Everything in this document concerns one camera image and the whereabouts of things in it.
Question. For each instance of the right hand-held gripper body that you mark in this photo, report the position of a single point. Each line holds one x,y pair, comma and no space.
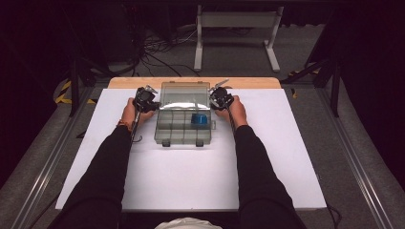
222,97

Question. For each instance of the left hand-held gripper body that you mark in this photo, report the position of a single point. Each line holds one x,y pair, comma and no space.
144,99

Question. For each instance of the small blue plastic case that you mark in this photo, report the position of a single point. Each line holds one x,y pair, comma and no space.
199,119

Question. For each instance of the clear grey compartment storage box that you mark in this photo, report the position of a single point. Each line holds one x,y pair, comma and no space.
183,127

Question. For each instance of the person's right hand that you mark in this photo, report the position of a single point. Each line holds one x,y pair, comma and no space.
238,111

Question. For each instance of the person's left hand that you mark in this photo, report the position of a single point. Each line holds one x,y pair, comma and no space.
129,114

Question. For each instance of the black metal stand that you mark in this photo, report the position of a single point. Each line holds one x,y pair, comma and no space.
334,86
74,89

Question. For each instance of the white board mat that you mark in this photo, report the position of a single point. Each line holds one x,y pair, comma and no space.
181,178

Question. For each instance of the yellow black hazard tape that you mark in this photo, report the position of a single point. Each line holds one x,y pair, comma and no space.
65,90
301,72

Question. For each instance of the person's white clothing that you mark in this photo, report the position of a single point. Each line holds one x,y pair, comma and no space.
187,224

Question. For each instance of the white metal desk frame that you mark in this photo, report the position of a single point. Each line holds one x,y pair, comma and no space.
237,19

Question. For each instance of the aluminium floor rail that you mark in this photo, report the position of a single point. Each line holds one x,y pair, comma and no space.
353,159
47,165

